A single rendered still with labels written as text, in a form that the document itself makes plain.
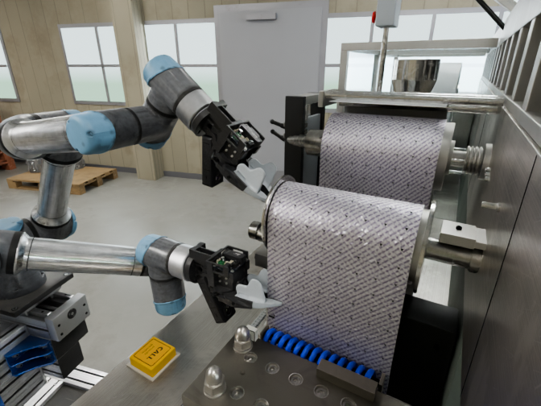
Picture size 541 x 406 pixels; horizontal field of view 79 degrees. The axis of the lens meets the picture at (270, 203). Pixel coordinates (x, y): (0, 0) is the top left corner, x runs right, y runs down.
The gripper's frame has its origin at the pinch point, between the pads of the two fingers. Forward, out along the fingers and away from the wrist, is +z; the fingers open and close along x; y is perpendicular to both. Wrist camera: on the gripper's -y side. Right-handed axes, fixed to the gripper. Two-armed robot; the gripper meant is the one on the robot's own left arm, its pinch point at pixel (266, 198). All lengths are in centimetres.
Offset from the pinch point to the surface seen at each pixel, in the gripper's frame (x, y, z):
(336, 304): -7.6, 1.3, 22.4
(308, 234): -7.6, 6.9, 10.5
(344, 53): 95, 12, -32
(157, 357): -17.9, -37.5, 8.5
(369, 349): -7.6, 0.1, 31.5
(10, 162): 182, -454, -372
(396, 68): 66, 24, -7
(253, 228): 0.6, -8.1, 2.3
